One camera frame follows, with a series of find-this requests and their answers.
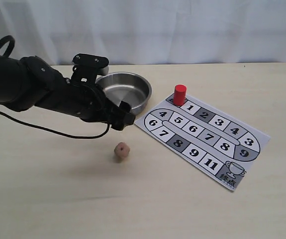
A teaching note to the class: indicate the wooden die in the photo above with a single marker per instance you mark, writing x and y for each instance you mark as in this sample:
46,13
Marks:
121,152

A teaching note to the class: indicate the stainless steel round bowl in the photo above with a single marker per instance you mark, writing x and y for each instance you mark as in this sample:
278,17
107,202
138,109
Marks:
128,87

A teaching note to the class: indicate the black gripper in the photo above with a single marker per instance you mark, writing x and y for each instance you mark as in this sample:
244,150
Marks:
52,91

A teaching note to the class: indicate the printed number game board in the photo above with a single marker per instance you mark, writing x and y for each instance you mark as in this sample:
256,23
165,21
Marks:
219,145

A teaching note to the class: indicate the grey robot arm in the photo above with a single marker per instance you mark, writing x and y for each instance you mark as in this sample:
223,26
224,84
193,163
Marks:
16,86

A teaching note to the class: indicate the red cylinder game piece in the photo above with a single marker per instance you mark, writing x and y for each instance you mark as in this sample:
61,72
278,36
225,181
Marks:
179,95

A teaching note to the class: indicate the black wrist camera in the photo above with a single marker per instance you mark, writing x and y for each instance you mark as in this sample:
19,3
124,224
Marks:
87,67

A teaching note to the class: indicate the white curtain backdrop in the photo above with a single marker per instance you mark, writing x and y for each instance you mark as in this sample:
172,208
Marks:
147,31

